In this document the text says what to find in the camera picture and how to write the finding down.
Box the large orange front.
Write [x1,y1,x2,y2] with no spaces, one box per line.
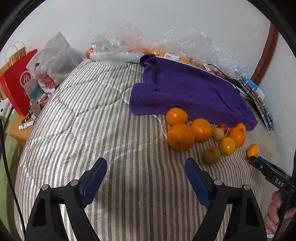
[167,123,195,151]

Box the person's right hand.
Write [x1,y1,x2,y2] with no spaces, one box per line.
[264,191,295,235]

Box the green-brown fruit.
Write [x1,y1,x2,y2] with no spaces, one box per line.
[204,147,221,164]

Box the small orange far right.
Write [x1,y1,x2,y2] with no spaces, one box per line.
[246,144,259,159]

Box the yellow-orange citrus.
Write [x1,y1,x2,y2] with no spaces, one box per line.
[219,137,236,156]

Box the yellow-green small fruit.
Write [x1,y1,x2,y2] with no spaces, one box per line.
[212,128,225,142]

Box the orange beside large orange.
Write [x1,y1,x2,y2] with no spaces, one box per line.
[190,118,213,143]

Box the red small fruit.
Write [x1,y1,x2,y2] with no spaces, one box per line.
[217,123,228,134]

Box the orange with stem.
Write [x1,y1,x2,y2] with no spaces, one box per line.
[227,126,246,148]

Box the striped quilt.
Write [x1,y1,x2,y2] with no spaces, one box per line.
[15,59,283,240]

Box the small orange at towel edge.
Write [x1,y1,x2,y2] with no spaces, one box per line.
[236,123,246,133]

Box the orange behind large orange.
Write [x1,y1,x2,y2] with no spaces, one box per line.
[166,108,189,126]

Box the striped folded cloth stack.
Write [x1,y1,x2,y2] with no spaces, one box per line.
[238,76,275,133]

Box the orange side table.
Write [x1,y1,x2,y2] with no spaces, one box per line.
[9,114,34,147]

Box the purple towel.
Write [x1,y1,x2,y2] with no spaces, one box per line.
[129,55,257,131]

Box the blue white box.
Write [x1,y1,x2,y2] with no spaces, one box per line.
[244,76,265,100]

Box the white tray edge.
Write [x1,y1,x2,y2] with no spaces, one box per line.
[90,52,144,63]

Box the red paper shopping bag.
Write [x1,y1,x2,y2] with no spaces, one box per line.
[1,44,38,116]

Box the translucent white plastic bag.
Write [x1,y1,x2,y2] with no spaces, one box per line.
[26,32,83,93]

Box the clear plastic bag of oranges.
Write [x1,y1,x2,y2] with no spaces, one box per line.
[139,28,248,78]

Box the clear plastic bag left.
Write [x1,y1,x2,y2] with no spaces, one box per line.
[91,23,143,54]

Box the black cable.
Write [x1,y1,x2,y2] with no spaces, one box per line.
[207,63,249,98]

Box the wooden door frame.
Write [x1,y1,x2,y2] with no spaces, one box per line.
[251,23,279,85]

